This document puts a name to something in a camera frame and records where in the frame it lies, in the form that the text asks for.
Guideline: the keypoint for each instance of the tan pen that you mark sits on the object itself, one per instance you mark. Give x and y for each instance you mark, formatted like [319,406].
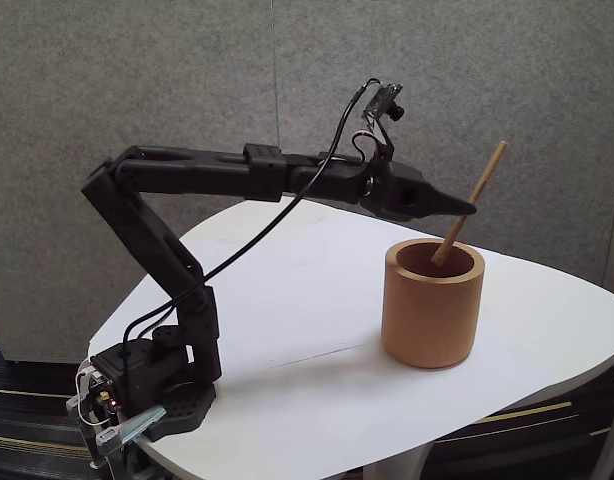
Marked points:
[485,172]

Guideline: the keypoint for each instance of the brown cylindrical pen holder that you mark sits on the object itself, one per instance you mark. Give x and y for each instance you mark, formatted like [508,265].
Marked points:
[427,320]

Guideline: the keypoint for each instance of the grey felt partition panel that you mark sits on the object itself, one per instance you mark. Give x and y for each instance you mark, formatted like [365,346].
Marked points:
[112,100]
[437,75]

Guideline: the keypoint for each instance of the white table leg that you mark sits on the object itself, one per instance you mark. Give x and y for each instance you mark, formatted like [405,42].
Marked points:
[612,450]
[387,465]

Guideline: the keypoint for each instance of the silver table clamp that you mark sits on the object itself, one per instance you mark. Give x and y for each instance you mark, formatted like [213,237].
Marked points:
[142,420]

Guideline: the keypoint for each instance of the small camera circuit board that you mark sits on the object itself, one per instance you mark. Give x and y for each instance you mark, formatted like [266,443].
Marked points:
[384,102]

